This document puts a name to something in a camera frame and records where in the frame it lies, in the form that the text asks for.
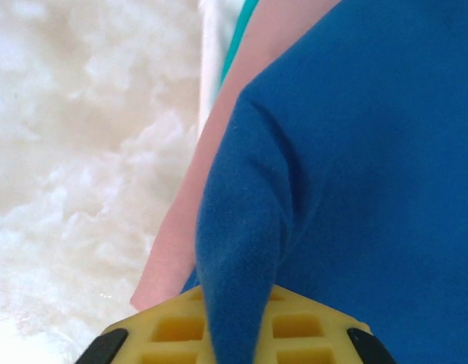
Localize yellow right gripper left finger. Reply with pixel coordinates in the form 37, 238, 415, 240
76, 286, 215, 364

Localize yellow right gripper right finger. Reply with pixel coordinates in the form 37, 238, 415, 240
254, 284, 397, 364

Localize blue t-shirt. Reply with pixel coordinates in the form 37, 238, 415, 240
180, 0, 468, 364

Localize pink folded t-shirt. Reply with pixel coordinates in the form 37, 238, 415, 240
130, 0, 344, 310

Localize white folded t-shirt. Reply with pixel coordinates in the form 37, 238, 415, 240
197, 0, 250, 117

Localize teal folded t-shirt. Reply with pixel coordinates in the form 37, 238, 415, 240
217, 0, 259, 94

